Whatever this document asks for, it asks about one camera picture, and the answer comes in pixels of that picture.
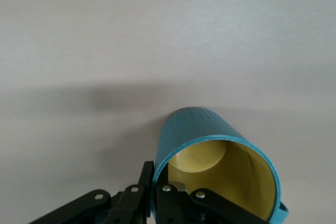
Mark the teal ribbed mug yellow inside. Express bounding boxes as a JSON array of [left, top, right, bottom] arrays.
[[151, 106, 290, 224]]

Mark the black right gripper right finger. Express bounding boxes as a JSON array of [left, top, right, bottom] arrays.
[[156, 184, 271, 224]]

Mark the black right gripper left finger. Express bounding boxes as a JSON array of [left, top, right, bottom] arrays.
[[30, 161, 154, 224]]

